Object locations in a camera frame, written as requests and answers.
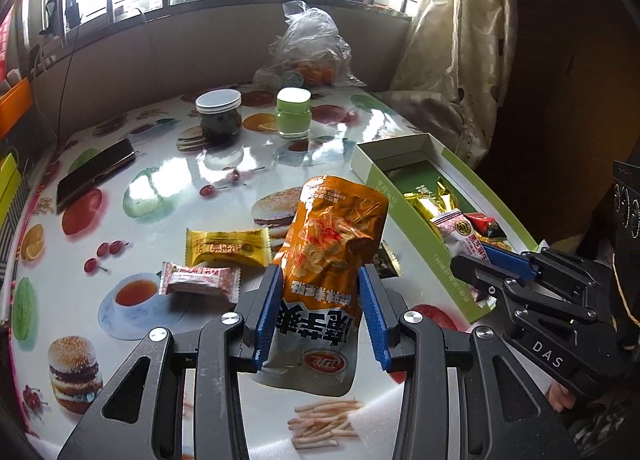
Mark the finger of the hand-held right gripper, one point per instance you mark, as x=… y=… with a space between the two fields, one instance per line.
x=475 y=275
x=505 y=259

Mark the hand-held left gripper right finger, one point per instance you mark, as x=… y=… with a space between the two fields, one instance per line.
x=375 y=315

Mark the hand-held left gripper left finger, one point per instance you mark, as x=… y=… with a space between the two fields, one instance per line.
x=265 y=310

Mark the yellow peanut candy packet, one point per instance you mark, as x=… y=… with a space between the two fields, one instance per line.
x=227 y=250

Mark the orange snack packet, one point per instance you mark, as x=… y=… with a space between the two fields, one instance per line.
x=325 y=250

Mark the green cardboard box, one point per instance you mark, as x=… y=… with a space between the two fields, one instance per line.
x=400 y=180

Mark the person's right hand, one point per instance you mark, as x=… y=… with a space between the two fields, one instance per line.
x=560 y=397

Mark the white packet with gold emblem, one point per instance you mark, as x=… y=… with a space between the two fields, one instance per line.
x=455 y=231

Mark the pink white candy packet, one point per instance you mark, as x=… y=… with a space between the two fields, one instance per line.
x=197 y=281

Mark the gold foil snack packet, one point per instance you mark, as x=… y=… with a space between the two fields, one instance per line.
x=425 y=200

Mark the fruit print tablecloth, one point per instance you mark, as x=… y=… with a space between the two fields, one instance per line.
x=165 y=220

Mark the dark jar with silver lid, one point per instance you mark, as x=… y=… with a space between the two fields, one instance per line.
x=219 y=120

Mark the green jar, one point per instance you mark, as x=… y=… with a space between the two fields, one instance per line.
x=293 y=115

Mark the brown wooden wardrobe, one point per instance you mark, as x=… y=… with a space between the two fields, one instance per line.
x=575 y=65

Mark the cream patterned curtain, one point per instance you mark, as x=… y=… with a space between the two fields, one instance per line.
x=460 y=50

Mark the black smartphone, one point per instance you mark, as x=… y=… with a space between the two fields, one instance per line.
x=95 y=172

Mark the clear plastic bag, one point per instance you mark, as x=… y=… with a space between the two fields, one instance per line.
x=310 y=45

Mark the small green box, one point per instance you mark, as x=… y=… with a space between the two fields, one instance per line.
x=9 y=185

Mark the orange box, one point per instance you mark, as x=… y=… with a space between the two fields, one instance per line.
x=15 y=105

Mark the black charger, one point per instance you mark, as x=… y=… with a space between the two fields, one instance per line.
x=67 y=10

